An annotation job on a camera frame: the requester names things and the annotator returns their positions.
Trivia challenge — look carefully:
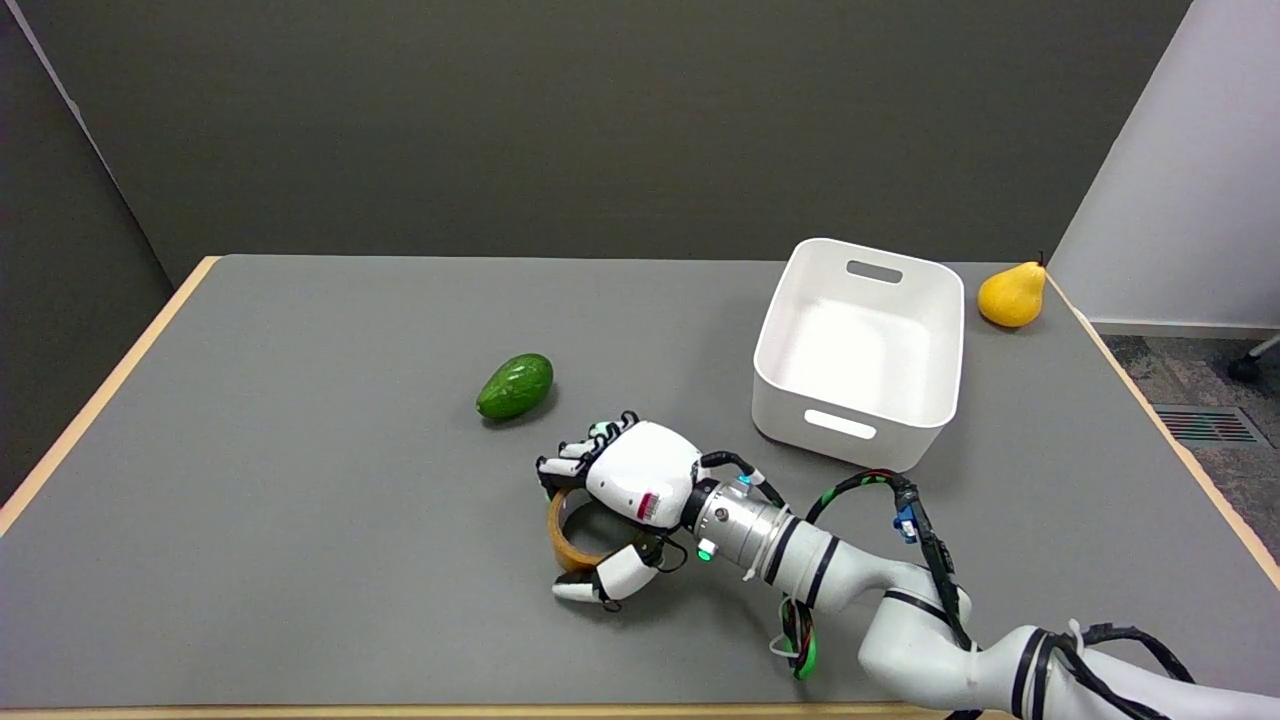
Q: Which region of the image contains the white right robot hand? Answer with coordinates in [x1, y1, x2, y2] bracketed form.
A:
[537, 411, 705, 611]

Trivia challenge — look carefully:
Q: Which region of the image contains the yellow tape roll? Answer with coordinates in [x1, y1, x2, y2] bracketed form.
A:
[546, 487, 613, 573]

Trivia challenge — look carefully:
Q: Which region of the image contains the black chair caster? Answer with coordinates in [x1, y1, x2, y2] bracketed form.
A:
[1228, 336, 1280, 383]

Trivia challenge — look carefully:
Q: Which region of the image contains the white plastic bin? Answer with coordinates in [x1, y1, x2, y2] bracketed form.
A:
[751, 237, 966, 474]

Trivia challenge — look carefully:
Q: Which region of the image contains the yellow pear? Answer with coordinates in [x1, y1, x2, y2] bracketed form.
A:
[977, 254, 1048, 329]

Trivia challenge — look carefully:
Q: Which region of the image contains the green avocado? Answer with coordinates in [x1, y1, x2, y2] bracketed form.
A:
[476, 353, 555, 422]

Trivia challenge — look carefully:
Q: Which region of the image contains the floor vent grille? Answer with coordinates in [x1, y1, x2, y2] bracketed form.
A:
[1155, 404, 1276, 449]

